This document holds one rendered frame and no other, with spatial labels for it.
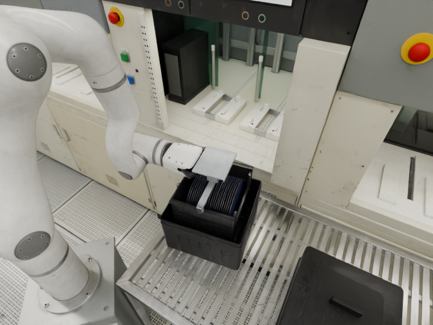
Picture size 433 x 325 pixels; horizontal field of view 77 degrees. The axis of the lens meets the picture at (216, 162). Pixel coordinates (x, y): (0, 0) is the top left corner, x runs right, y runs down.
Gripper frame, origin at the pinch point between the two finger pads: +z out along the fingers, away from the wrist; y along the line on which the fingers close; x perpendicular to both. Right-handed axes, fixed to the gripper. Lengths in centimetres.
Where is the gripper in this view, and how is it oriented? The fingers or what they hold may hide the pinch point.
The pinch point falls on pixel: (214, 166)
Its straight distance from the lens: 81.6
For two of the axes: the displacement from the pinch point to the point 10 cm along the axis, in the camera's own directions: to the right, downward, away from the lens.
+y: -3.4, 6.5, -6.8
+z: 9.4, 2.4, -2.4
